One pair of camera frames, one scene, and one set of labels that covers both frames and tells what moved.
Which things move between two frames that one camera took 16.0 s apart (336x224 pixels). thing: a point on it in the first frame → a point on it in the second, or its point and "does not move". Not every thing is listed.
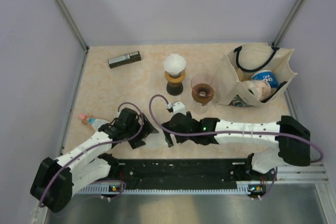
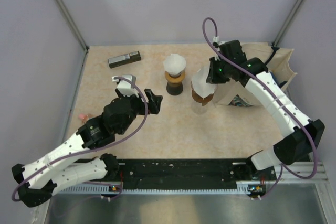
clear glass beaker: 198,108 does not move
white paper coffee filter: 175,64 does not move
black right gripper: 166,128 → 212,77
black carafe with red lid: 175,89 does not move
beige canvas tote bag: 251,74 does not move
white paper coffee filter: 156,140 → 199,83
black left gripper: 147,128 → 154,101
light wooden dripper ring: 175,80 does not move
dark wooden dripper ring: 202,93 does not move
